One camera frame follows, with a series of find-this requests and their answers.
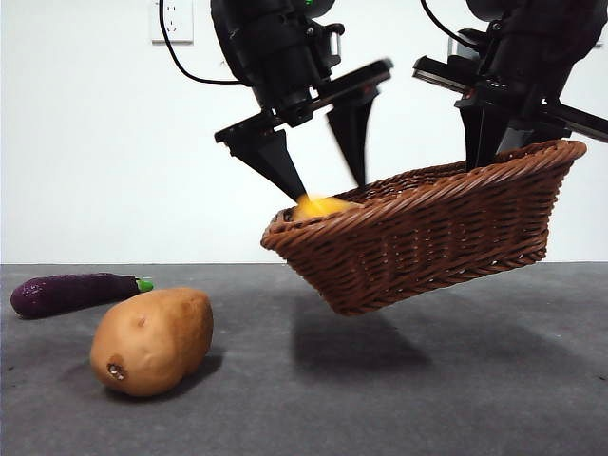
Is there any yellow corn cob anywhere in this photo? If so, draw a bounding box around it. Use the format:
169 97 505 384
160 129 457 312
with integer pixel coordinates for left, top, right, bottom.
290 193 365 222

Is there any brown wicker basket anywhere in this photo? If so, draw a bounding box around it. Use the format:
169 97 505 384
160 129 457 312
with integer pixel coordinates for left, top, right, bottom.
260 139 588 317

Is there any brown potato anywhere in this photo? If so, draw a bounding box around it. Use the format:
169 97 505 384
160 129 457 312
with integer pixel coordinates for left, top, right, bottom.
89 287 215 398

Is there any purple eggplant with green stem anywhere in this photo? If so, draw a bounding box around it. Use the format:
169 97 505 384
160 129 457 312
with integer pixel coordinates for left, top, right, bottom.
10 273 156 319

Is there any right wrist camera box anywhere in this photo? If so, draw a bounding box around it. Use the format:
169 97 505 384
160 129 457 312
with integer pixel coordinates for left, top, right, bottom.
447 28 490 63

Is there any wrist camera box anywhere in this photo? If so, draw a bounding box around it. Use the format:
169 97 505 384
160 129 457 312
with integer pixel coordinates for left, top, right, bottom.
306 21 346 77
447 28 490 63

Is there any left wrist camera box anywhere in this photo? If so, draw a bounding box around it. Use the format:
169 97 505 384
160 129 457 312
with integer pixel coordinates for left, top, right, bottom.
306 21 346 77

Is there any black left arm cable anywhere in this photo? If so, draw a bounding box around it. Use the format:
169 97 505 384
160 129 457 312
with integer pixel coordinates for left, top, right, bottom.
158 0 248 86

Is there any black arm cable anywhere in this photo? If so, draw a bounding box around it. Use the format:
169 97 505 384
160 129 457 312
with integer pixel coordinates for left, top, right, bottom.
420 0 490 48
158 0 248 86

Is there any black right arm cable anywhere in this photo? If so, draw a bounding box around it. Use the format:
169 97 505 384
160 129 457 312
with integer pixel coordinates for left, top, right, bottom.
420 0 490 48

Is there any white wall socket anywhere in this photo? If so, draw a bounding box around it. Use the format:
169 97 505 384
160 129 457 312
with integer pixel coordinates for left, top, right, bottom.
151 0 195 46

